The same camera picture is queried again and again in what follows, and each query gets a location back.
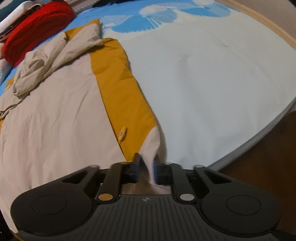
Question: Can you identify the beige and mustard jacket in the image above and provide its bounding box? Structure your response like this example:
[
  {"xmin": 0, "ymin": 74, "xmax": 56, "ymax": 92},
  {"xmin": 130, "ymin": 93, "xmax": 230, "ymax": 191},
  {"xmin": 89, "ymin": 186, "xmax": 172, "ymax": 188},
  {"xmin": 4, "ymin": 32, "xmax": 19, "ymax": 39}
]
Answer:
[{"xmin": 1, "ymin": 20, "xmax": 171, "ymax": 232}]

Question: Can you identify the blue fan pattern bedsheet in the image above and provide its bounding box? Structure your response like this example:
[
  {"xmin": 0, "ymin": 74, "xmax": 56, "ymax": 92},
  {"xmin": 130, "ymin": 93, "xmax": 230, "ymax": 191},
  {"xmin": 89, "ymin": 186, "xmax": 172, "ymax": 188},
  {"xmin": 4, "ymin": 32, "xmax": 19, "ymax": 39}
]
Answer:
[{"xmin": 0, "ymin": 0, "xmax": 296, "ymax": 171}]

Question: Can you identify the white folded quilt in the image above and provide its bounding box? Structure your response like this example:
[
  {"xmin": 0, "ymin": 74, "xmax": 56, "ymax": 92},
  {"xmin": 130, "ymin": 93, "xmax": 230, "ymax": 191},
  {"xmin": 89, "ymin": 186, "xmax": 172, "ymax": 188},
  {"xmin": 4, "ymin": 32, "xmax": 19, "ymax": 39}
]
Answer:
[{"xmin": 0, "ymin": 43, "xmax": 13, "ymax": 84}]

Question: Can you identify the red folded blanket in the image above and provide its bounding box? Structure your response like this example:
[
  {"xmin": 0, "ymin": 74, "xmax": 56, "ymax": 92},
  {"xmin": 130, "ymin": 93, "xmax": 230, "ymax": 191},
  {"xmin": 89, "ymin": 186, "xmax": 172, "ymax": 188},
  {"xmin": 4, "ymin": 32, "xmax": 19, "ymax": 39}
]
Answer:
[{"xmin": 2, "ymin": 1, "xmax": 75, "ymax": 66}]

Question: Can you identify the wooden bed frame rail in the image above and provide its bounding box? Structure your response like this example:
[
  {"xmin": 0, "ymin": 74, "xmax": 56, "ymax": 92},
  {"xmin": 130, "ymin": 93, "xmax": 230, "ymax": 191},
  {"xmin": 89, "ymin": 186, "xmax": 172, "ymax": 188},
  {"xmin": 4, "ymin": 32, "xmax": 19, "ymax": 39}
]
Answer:
[{"xmin": 218, "ymin": 0, "xmax": 295, "ymax": 49}]

